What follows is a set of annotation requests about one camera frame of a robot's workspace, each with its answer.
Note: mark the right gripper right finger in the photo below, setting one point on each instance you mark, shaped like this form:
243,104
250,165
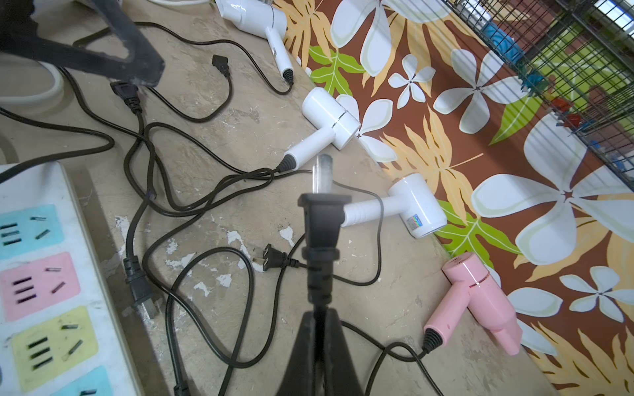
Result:
340,377

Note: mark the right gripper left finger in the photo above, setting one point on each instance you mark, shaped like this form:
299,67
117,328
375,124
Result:
300,376

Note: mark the white hair dryer far left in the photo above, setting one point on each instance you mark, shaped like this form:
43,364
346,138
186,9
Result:
265,21

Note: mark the white multicolour power strip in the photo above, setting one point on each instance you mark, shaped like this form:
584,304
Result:
60,333

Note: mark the white hair dryer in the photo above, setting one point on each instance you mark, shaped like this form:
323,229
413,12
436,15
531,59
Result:
411,199
265,21
334,126

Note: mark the pink hair dryer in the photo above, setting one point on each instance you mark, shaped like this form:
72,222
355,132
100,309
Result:
473,289

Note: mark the black wire basket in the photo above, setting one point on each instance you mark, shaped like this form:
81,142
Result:
577,57

